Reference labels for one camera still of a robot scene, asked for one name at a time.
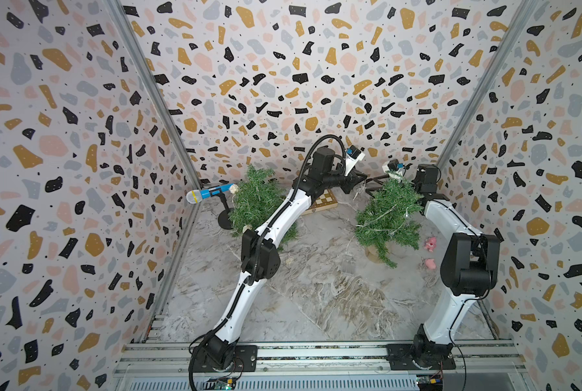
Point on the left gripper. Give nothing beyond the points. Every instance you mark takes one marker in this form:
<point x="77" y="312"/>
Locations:
<point x="355" y="178"/>

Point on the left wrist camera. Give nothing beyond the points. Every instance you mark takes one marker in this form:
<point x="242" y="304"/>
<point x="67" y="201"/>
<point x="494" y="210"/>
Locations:
<point x="352" y="157"/>

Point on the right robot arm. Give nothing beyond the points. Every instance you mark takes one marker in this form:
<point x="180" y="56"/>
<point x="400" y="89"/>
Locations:
<point x="468" y="271"/>

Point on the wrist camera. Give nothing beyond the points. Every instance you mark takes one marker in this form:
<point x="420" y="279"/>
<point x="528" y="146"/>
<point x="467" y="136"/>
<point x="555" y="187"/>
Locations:
<point x="352" y="157"/>
<point x="396" y="170"/>

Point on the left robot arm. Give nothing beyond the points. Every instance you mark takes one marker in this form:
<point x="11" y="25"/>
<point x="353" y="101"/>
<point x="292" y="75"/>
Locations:
<point x="216" y="348"/>

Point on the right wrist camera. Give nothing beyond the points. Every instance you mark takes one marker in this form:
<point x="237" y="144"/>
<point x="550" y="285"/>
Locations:
<point x="396" y="170"/>

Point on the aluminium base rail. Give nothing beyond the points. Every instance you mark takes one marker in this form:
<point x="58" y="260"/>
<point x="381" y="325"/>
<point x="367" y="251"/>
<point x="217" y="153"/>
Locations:
<point x="338" y="365"/>

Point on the pink toy lower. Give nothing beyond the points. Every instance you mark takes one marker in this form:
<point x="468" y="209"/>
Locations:
<point x="430" y="264"/>

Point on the green christmas tree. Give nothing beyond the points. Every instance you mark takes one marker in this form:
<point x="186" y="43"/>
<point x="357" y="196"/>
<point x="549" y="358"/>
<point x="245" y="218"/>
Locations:
<point x="388" y="215"/>
<point x="255" y="200"/>

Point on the blue toy microphone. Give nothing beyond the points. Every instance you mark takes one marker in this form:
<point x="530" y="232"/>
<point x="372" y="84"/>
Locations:
<point x="197" y="196"/>

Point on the pink pig toy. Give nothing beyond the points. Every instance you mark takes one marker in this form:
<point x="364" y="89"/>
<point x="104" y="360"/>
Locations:
<point x="431" y="244"/>

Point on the wooden chessboard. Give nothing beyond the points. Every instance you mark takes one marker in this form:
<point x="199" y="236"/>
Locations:
<point x="326" y="201"/>

